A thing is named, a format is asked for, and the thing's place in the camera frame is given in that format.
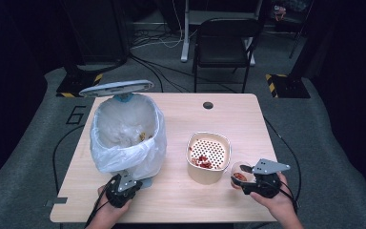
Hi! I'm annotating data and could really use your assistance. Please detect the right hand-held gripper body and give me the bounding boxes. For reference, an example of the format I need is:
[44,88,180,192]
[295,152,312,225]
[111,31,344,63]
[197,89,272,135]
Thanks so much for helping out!
[241,157,292,199]

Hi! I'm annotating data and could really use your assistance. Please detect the white floor cables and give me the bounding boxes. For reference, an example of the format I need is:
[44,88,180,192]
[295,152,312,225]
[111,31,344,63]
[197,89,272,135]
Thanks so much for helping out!
[130,0,185,51]

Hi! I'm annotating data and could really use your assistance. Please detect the dark cabinet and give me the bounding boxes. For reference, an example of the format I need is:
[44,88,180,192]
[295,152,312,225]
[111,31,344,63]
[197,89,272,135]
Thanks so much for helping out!
[60,0,132,65]

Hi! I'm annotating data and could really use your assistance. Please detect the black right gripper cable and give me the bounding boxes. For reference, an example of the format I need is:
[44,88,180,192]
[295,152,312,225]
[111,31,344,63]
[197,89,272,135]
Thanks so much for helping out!
[262,116,303,215]

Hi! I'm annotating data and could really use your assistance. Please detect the red food scraps in bowl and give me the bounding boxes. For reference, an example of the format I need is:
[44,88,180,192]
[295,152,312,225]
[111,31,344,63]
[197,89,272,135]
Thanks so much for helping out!
[191,155,214,170]

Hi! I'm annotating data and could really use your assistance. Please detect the person's right hand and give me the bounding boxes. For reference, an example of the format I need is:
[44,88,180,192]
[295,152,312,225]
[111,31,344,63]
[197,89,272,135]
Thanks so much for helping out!
[250,173,297,221]

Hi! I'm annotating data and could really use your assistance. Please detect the black yellow-striped stand base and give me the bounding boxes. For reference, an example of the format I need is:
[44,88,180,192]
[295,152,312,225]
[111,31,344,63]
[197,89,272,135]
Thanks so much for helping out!
[265,73,312,99]
[55,73,104,98]

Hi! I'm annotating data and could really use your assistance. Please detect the person's left hand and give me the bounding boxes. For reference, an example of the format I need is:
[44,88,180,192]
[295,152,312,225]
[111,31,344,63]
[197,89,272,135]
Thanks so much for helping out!
[94,185,133,221]

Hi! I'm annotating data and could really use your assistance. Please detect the white desk frame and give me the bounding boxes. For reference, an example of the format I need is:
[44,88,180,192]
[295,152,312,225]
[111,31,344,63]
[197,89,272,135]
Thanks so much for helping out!
[180,0,257,67]

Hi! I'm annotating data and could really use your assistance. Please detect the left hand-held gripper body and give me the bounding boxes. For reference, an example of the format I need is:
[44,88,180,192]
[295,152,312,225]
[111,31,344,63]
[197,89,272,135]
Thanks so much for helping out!
[105,170,141,209]

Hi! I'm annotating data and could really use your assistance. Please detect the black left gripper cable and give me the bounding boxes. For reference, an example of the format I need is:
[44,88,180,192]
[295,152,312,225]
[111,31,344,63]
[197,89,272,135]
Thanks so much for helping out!
[51,124,117,229]

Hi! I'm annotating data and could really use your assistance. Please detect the white grey pedal trash can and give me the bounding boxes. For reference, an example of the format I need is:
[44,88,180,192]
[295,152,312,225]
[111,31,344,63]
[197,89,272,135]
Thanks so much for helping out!
[78,79,155,189]

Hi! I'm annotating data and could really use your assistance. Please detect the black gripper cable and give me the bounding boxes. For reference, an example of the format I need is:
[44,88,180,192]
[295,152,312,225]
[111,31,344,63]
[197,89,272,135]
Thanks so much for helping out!
[51,124,117,229]
[262,116,303,215]

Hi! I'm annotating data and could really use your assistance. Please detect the black floor cables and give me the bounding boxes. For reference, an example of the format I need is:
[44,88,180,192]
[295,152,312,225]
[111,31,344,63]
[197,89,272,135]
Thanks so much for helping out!
[128,52,237,94]

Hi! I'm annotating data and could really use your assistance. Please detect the clear plastic cup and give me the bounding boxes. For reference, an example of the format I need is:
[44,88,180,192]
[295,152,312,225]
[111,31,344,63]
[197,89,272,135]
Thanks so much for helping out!
[230,160,257,191]

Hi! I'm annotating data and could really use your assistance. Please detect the white plastic trash bag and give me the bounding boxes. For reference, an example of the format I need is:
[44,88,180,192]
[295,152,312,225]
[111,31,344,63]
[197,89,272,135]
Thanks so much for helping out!
[89,94,168,181]

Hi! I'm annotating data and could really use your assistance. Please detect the black folding chair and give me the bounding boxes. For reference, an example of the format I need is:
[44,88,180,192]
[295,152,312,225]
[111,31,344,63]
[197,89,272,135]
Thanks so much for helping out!
[192,17,264,94]

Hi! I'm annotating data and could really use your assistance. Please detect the grey metal table bracket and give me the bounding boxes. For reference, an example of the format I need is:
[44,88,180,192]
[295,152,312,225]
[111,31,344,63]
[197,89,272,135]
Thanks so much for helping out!
[44,197,69,208]

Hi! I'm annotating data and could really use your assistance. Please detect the beige strainer bowl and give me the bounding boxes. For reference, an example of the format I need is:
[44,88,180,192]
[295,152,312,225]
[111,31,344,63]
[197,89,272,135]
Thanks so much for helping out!
[186,131,233,186]

